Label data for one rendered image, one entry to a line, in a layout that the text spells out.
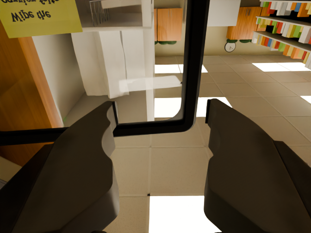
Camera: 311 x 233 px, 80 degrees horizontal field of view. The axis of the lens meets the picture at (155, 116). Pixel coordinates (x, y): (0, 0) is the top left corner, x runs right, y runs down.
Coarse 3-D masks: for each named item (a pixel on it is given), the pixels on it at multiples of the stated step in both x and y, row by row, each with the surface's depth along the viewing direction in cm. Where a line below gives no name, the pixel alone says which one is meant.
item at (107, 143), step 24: (96, 120) 9; (72, 144) 8; (96, 144) 8; (48, 168) 7; (72, 168) 7; (96, 168) 7; (48, 192) 6; (72, 192) 6; (96, 192) 6; (24, 216) 5; (48, 216) 5; (72, 216) 5; (96, 216) 6
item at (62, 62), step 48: (0, 0) 17; (48, 0) 18; (96, 0) 18; (144, 0) 18; (0, 48) 19; (48, 48) 20; (96, 48) 20; (144, 48) 21; (0, 96) 22; (48, 96) 23; (96, 96) 23; (144, 96) 24
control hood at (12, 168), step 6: (0, 156) 28; (0, 162) 27; (6, 162) 28; (12, 162) 29; (0, 168) 27; (6, 168) 27; (12, 168) 28; (18, 168) 29; (0, 174) 26; (6, 174) 27; (12, 174) 27; (6, 180) 26
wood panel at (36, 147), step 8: (24, 144) 33; (32, 144) 33; (40, 144) 33; (0, 152) 34; (8, 152) 34; (16, 152) 34; (24, 152) 34; (32, 152) 34; (16, 160) 36; (24, 160) 36
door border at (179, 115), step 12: (192, 0) 19; (192, 12) 19; (204, 24) 20; (204, 36) 21; (204, 48) 21; (180, 108) 25; (168, 120) 26; (180, 120) 27; (0, 132) 25; (12, 132) 25; (24, 132) 25; (36, 132) 25; (48, 132) 25; (0, 144) 26; (12, 144) 26
